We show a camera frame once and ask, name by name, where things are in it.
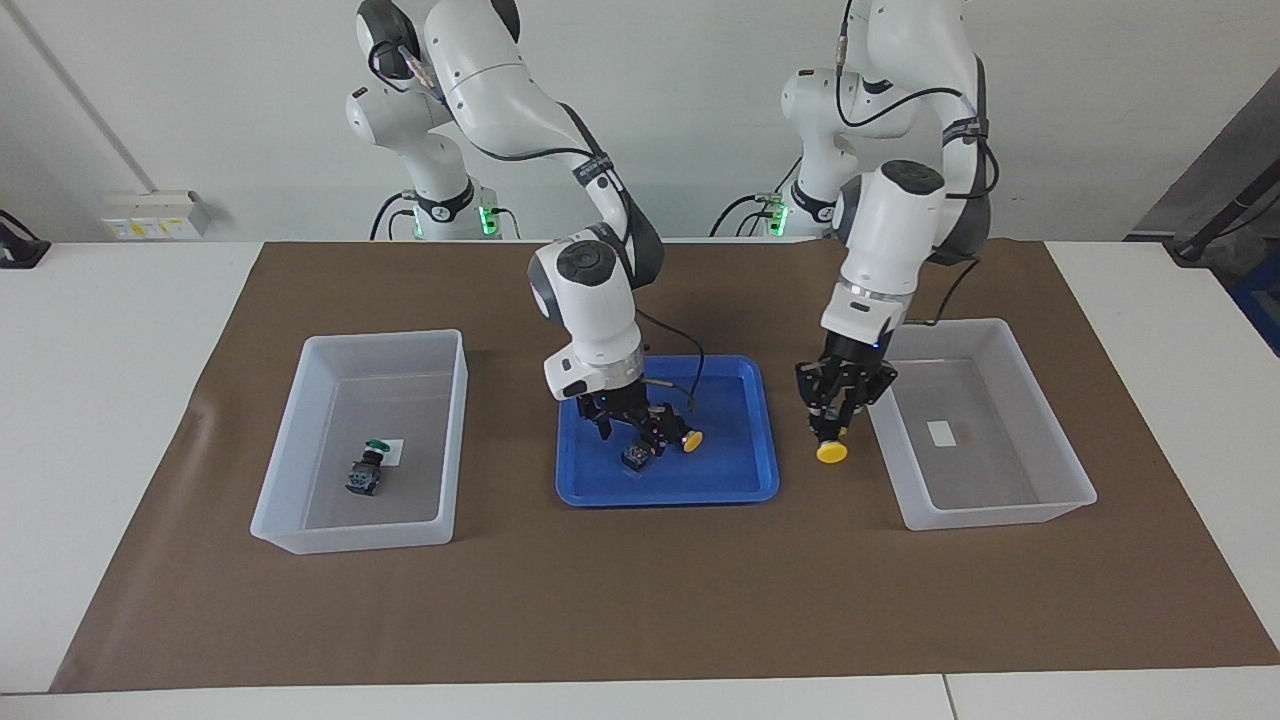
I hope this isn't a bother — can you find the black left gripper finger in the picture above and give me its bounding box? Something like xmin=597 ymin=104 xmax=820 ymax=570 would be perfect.
xmin=797 ymin=362 xmax=833 ymax=436
xmin=840 ymin=368 xmax=898 ymax=433

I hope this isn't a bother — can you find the blue plastic tray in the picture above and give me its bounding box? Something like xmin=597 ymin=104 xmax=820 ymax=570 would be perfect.
xmin=555 ymin=355 xmax=781 ymax=508

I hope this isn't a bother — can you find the translucent white plastic box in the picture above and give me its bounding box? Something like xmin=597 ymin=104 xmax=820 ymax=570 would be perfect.
xmin=853 ymin=318 xmax=1098 ymax=532
xmin=249 ymin=329 xmax=469 ymax=556

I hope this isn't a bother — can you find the brown paper table mat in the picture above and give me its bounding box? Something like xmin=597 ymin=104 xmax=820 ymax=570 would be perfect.
xmin=50 ymin=238 xmax=1280 ymax=694

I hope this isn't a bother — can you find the black stand pole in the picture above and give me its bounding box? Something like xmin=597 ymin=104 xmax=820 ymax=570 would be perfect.
xmin=1170 ymin=160 xmax=1280 ymax=263

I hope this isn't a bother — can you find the blue crate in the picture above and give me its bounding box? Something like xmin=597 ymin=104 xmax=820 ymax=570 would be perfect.
xmin=1228 ymin=275 xmax=1280 ymax=356

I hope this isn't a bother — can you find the black clamp device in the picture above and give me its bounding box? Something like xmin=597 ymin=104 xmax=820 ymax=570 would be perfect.
xmin=0 ymin=210 xmax=51 ymax=269

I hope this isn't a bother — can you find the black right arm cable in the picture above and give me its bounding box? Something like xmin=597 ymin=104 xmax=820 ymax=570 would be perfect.
xmin=370 ymin=40 xmax=706 ymax=411

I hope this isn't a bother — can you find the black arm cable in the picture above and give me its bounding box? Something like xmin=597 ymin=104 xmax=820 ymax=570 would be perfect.
xmin=835 ymin=0 xmax=1001 ymax=326
xmin=370 ymin=40 xmax=706 ymax=411

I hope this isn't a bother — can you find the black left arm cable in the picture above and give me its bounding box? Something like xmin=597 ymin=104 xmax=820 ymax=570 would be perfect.
xmin=835 ymin=0 xmax=1001 ymax=326

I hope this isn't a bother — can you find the white wall socket strip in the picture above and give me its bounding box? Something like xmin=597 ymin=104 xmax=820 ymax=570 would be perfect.
xmin=100 ymin=190 xmax=213 ymax=241

